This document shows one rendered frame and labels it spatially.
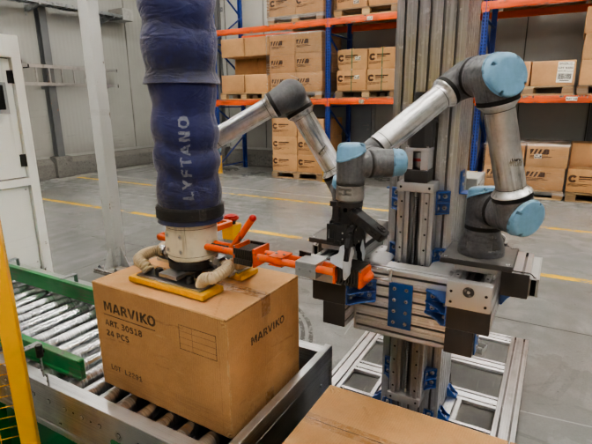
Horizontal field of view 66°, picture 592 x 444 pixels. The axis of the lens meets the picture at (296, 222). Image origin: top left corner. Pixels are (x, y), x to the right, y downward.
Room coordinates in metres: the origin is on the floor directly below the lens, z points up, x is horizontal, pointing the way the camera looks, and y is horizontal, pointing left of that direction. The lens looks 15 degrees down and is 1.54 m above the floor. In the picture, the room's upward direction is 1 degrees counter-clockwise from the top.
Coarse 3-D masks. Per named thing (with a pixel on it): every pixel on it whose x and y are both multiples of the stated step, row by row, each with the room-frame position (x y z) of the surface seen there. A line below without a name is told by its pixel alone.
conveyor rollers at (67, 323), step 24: (24, 288) 2.40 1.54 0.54; (24, 312) 2.12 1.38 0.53; (48, 312) 2.08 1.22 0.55; (72, 312) 2.08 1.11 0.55; (48, 336) 1.86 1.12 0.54; (72, 336) 1.86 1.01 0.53; (96, 336) 1.87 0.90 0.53; (96, 360) 1.66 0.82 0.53; (96, 384) 1.47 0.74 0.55; (144, 408) 1.33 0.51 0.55; (192, 432) 1.23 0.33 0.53
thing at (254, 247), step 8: (248, 240) 1.42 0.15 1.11; (240, 248) 1.34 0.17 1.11; (248, 248) 1.36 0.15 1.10; (256, 248) 1.33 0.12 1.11; (264, 248) 1.37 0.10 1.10; (240, 256) 1.34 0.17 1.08; (248, 256) 1.33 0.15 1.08; (240, 264) 1.34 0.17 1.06; (248, 264) 1.32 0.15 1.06; (256, 264) 1.33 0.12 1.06
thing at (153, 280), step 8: (152, 272) 1.48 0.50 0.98; (136, 280) 1.45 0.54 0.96; (144, 280) 1.43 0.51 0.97; (152, 280) 1.42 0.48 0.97; (160, 280) 1.41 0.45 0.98; (168, 280) 1.41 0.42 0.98; (184, 280) 1.41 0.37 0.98; (192, 280) 1.38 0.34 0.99; (160, 288) 1.39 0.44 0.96; (168, 288) 1.37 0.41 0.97; (176, 288) 1.36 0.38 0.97; (184, 288) 1.35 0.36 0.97; (192, 288) 1.34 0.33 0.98; (200, 288) 1.34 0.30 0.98; (208, 288) 1.35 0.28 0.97; (216, 288) 1.35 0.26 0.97; (192, 296) 1.31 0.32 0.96; (200, 296) 1.30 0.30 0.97; (208, 296) 1.31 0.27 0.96
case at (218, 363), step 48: (96, 288) 1.47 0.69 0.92; (144, 288) 1.41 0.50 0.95; (240, 288) 1.40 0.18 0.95; (288, 288) 1.46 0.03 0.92; (144, 336) 1.36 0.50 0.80; (192, 336) 1.25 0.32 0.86; (240, 336) 1.23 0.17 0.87; (288, 336) 1.46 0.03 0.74; (144, 384) 1.37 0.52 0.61; (192, 384) 1.25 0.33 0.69; (240, 384) 1.22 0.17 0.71
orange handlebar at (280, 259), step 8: (224, 224) 1.70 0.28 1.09; (232, 224) 1.74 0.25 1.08; (216, 240) 1.47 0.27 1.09; (208, 248) 1.43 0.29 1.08; (216, 248) 1.41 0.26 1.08; (224, 248) 1.40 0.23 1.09; (232, 248) 1.39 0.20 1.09; (256, 256) 1.33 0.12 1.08; (264, 256) 1.31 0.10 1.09; (272, 256) 1.30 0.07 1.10; (280, 256) 1.29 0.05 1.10; (288, 256) 1.32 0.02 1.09; (296, 256) 1.31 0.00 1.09; (272, 264) 1.30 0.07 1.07; (280, 264) 1.28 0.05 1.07; (288, 264) 1.27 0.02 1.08; (328, 264) 1.25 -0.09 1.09; (320, 272) 1.21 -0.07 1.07; (328, 272) 1.20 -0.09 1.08; (368, 272) 1.17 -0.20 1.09; (368, 280) 1.15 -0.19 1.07
